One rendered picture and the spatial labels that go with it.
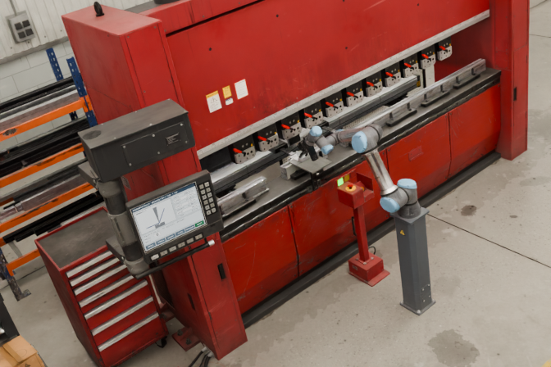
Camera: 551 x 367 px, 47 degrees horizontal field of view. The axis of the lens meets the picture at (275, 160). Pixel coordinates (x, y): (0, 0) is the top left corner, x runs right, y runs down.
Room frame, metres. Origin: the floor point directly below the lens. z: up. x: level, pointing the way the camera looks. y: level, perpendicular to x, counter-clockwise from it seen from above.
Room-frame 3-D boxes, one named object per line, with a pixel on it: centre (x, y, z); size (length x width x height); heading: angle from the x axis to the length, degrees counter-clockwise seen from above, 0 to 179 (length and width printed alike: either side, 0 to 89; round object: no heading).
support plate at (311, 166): (3.83, -0.23, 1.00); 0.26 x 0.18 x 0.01; 32
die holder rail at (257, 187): (3.66, 0.31, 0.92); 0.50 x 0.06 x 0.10; 122
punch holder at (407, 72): (4.57, -1.15, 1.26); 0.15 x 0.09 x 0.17; 122
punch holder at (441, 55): (4.78, -1.49, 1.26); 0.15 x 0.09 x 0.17; 122
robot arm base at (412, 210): (3.32, -0.77, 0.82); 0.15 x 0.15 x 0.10
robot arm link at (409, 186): (3.32, -0.77, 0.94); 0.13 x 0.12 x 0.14; 127
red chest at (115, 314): (3.45, 1.30, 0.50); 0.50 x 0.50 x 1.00; 32
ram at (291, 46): (4.30, -0.71, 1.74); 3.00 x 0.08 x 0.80; 122
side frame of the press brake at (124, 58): (3.58, 0.76, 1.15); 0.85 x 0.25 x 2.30; 32
